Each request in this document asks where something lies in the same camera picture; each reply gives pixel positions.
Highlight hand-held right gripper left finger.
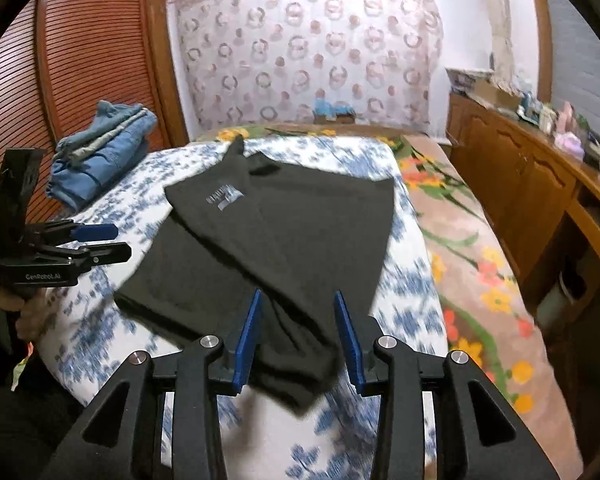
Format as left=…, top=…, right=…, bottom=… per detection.
left=40, top=289, right=266, bottom=480

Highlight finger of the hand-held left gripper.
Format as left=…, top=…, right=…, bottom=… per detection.
left=55, top=242, right=132, bottom=274
left=27, top=223, right=119, bottom=249

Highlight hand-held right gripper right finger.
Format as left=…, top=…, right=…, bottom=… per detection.
left=334, top=290, right=561, bottom=480

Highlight black pants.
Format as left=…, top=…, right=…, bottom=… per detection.
left=115, top=137, right=397, bottom=416

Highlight blue denim folded pants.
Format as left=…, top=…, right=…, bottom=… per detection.
left=47, top=110, right=159, bottom=210

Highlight light blue folded pants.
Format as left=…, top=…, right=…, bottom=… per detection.
left=60, top=100, right=149, bottom=162

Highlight person's left hand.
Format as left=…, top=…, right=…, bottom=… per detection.
left=0, top=289, right=49, bottom=344

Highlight blue white floral blanket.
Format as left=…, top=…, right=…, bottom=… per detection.
left=27, top=135, right=449, bottom=480

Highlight colourful floral bedspread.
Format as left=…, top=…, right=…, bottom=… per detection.
left=195, top=122, right=584, bottom=480

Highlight wooden louvred wardrobe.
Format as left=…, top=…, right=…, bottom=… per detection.
left=0, top=0, right=191, bottom=243

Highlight person's dark clothing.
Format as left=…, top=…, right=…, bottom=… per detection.
left=0, top=330, right=93, bottom=480

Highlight wooden sideboard cabinet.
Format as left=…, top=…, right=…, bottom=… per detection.
left=445, top=92, right=600, bottom=323

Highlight blue plastic bag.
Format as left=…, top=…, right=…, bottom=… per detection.
left=313, top=91, right=354, bottom=117

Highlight open cardboard box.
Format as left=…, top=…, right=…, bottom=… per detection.
left=472, top=80, right=522, bottom=112

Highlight pink soft toy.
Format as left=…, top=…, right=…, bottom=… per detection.
left=554, top=102, right=587, bottom=155

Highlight pink ring-patterned curtain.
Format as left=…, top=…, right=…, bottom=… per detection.
left=174, top=0, right=444, bottom=134

